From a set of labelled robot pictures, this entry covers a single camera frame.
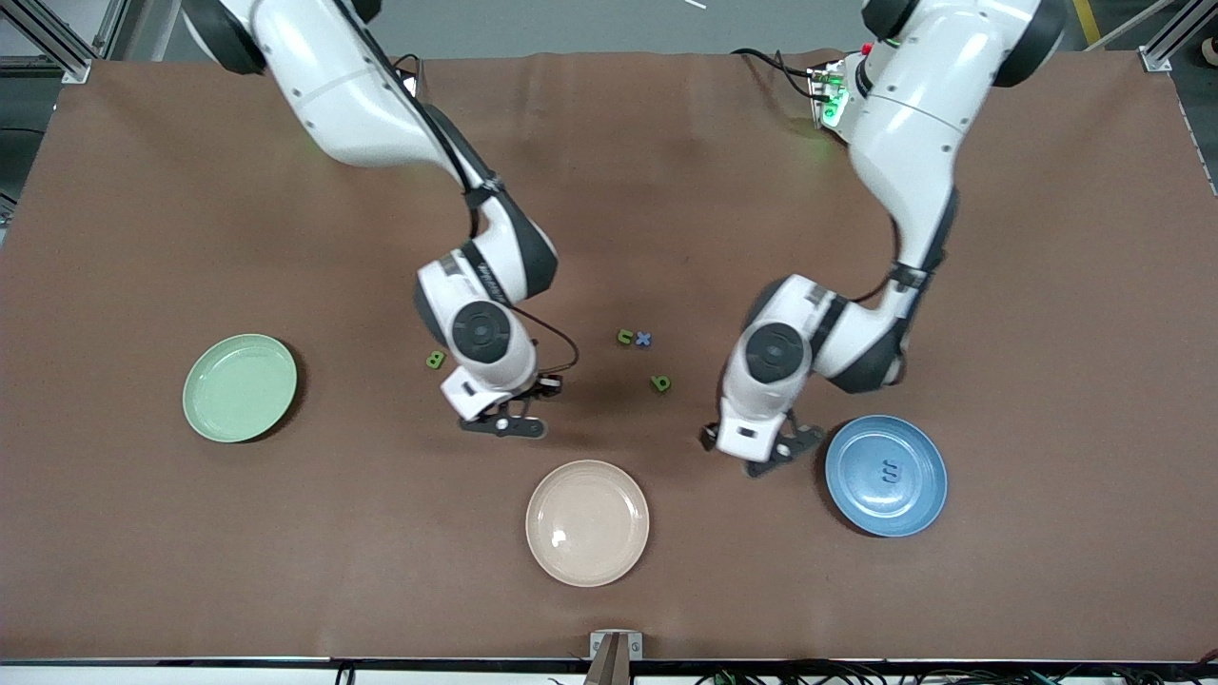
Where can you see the green capital letter B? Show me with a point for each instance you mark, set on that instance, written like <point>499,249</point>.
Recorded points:
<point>430,361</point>

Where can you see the green lowercase letter b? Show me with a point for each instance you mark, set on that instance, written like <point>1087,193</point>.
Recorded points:
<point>665,381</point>

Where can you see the blue lowercase letter m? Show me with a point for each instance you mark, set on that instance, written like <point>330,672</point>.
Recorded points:
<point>892,473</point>

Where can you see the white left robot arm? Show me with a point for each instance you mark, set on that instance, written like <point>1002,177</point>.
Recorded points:
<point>904,143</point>

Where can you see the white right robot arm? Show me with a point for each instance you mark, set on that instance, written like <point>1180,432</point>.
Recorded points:
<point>333,86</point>

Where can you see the beige plate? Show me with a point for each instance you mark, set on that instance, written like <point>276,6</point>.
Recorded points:
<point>590,533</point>

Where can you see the blue plate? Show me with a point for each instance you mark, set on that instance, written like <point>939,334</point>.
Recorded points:
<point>913,514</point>

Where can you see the green plate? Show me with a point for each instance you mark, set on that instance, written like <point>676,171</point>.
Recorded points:
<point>238,390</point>

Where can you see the silver right base connector panel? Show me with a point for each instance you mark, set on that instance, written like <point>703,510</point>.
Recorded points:
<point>411,86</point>

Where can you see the silver base connector panel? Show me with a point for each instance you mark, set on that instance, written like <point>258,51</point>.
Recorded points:
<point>411,86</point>
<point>830,95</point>

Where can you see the brown table cover mat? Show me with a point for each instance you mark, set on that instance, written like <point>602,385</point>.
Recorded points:
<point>190,238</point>

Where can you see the silver left base connector panel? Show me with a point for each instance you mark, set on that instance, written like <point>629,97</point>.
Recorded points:
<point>830,95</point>

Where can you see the metal camera pole bracket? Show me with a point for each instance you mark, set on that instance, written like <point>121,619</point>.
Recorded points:
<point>636,647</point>

